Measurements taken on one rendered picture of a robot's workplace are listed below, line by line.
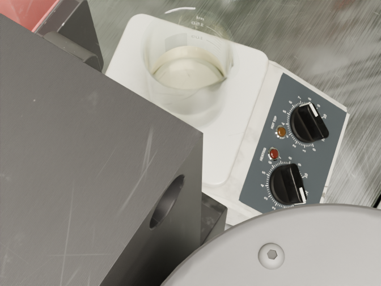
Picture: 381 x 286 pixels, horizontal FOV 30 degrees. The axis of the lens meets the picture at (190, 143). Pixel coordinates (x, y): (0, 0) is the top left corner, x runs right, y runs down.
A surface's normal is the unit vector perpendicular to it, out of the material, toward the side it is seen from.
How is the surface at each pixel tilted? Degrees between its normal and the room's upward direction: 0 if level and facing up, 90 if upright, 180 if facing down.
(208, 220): 0
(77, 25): 89
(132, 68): 0
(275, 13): 0
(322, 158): 30
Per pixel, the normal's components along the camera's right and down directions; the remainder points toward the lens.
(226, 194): 0.48, -0.15
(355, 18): 0.00, -0.35
